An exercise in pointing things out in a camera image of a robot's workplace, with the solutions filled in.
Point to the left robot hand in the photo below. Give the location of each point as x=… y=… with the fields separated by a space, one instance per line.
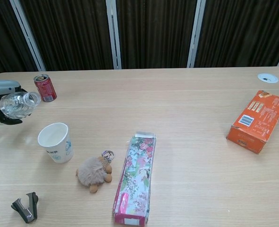
x=0 y=87

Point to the transparent plastic water bottle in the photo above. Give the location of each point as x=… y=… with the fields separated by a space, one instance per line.
x=16 y=105

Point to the white paper cup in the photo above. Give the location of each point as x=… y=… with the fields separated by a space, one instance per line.
x=59 y=151

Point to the red soda can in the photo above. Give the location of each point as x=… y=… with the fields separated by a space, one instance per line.
x=46 y=88

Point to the black staple remover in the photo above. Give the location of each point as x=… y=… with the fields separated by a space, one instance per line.
x=30 y=208

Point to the long floral pink box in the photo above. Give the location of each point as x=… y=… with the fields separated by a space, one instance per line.
x=137 y=170

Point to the dark pleated curtain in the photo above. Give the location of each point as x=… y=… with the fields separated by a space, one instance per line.
x=158 y=33

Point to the orange cardboard box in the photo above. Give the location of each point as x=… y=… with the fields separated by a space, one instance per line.
x=259 y=123

